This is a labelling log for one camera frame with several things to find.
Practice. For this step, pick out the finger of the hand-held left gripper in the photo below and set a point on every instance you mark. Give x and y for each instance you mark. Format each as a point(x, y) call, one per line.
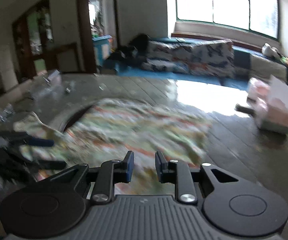
point(51, 165)
point(43, 142)

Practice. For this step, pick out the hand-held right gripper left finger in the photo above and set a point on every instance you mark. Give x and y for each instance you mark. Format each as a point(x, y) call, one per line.
point(130, 166)

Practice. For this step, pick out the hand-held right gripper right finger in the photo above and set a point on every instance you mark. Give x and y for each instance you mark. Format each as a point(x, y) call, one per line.
point(160, 167)

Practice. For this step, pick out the green printed garment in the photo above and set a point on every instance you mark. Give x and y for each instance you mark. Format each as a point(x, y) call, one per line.
point(139, 125)

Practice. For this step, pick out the eyeglasses with black temples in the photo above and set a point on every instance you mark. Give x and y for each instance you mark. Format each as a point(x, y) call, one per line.
point(5, 112)

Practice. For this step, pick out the clear plastic clamshell container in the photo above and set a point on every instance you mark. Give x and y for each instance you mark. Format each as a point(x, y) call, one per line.
point(48, 85)

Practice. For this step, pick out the dark wooden side table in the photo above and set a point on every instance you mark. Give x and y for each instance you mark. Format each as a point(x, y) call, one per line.
point(63, 55)

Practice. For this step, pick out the teal sofa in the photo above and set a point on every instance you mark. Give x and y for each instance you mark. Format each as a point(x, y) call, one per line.
point(159, 73)

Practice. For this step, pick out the small remote control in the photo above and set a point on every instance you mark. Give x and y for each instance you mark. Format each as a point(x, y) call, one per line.
point(244, 109)

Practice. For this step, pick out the wooden glass door cabinet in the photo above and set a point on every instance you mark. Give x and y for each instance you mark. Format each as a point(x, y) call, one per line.
point(33, 40)

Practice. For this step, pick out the blue white toy cabinet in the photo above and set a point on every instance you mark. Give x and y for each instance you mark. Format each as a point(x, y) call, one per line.
point(101, 50)

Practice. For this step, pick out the butterfly print pillow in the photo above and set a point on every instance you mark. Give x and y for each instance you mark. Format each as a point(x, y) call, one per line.
point(214, 57)
point(169, 55)

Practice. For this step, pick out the black bag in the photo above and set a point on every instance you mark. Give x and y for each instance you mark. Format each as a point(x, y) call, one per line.
point(131, 48)

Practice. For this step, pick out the pink tissue pack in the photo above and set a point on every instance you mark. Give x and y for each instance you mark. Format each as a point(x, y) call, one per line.
point(257, 92)
point(274, 112)

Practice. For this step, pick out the grey pillow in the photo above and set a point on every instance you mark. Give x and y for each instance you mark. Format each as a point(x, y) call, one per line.
point(266, 66)

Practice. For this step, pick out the panda plush toy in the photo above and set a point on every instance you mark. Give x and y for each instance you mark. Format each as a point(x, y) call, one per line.
point(270, 49)

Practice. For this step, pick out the green framed window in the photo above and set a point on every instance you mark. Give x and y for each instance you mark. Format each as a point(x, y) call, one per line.
point(224, 2)

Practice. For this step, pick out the brown wooden door frame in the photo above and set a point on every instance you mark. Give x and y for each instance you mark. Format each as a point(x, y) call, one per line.
point(83, 30)

